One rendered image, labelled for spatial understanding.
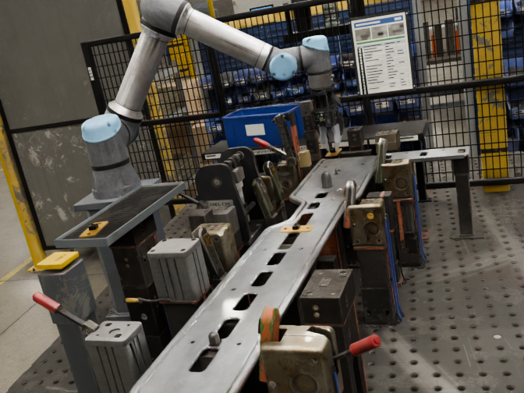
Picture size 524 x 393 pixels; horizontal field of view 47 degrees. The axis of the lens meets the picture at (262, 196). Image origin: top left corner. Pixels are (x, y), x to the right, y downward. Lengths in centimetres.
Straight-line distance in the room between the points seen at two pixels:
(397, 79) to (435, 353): 122
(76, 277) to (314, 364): 54
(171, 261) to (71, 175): 314
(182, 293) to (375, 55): 142
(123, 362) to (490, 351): 86
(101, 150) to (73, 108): 242
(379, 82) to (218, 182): 104
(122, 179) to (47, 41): 248
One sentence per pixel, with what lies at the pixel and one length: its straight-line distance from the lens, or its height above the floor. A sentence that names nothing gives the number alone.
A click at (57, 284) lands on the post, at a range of 126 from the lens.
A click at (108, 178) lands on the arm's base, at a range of 185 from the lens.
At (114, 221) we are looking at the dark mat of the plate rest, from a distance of 141.
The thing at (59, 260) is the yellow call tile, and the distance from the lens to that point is 126.
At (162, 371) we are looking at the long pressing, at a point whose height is 100.
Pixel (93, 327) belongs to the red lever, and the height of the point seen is 107.
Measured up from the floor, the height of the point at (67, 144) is 90.
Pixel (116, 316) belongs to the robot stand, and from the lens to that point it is 200.
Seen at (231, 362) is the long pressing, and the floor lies 100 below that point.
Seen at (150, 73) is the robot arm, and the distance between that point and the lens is 193.
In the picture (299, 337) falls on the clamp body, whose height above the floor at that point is 106.
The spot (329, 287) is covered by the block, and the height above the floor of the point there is 103.
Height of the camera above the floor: 156
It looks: 17 degrees down
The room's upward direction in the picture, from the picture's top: 11 degrees counter-clockwise
